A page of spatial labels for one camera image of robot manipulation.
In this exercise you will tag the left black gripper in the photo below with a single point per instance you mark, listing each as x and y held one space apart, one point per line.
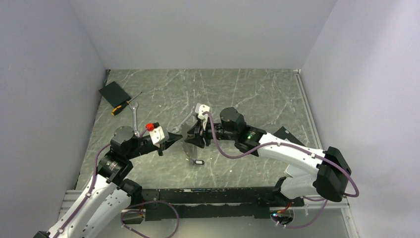
172 138

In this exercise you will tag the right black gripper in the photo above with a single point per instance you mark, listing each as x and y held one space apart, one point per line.
201 129

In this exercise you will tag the black key tag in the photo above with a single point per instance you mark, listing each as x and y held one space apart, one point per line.
199 162

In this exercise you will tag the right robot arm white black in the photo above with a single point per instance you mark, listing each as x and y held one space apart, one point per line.
323 172

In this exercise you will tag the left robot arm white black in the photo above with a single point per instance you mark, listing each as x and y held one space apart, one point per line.
109 191

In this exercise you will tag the short silver wrench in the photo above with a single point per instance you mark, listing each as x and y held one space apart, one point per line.
177 128

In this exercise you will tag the long silver wrench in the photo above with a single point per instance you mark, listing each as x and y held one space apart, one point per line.
133 106

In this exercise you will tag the yellow black screwdriver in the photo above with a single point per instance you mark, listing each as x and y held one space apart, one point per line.
121 107

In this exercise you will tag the black box left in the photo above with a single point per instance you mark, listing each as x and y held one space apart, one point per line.
114 94

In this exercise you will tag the black plate right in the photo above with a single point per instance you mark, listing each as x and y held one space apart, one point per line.
286 135

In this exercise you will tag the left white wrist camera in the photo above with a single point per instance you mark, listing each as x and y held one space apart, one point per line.
157 133

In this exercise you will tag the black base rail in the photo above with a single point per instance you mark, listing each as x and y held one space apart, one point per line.
170 203

